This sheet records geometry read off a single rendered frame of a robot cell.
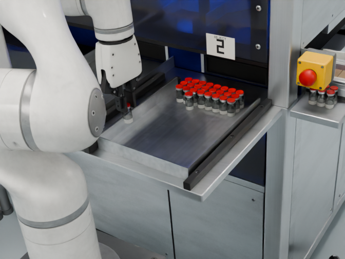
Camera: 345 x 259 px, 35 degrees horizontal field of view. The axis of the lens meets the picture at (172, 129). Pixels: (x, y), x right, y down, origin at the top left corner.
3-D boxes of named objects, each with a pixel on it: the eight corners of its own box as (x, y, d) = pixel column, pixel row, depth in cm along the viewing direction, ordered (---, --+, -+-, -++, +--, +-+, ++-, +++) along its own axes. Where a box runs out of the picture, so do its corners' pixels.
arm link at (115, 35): (115, 14, 121) (117, 26, 122) (85, 26, 115) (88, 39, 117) (142, 19, 116) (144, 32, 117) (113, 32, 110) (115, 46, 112)
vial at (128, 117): (128, 118, 129) (126, 102, 127) (135, 121, 127) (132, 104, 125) (121, 122, 127) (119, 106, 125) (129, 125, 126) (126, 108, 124)
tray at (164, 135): (177, 88, 154) (176, 76, 153) (260, 109, 141) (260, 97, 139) (98, 148, 132) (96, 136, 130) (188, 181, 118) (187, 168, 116)
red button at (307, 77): (303, 79, 133) (304, 65, 131) (319, 82, 131) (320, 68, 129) (296, 86, 131) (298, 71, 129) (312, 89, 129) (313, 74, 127)
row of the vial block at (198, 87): (184, 94, 150) (183, 79, 148) (241, 110, 141) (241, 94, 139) (179, 97, 149) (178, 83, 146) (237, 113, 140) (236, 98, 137)
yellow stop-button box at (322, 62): (306, 73, 139) (308, 47, 136) (333, 78, 136) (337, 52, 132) (294, 86, 134) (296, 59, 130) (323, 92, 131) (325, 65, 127)
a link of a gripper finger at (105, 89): (109, 55, 118) (123, 68, 122) (93, 86, 116) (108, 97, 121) (113, 56, 117) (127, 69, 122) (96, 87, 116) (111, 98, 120)
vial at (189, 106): (188, 105, 145) (187, 90, 143) (195, 107, 144) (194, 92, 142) (184, 109, 144) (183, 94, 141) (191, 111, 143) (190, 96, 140)
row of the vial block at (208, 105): (179, 98, 149) (178, 83, 146) (237, 114, 140) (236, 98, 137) (174, 102, 147) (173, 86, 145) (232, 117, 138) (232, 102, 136)
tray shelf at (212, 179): (98, 53, 182) (97, 48, 181) (294, 100, 147) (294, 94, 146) (-15, 121, 150) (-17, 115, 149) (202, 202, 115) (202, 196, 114)
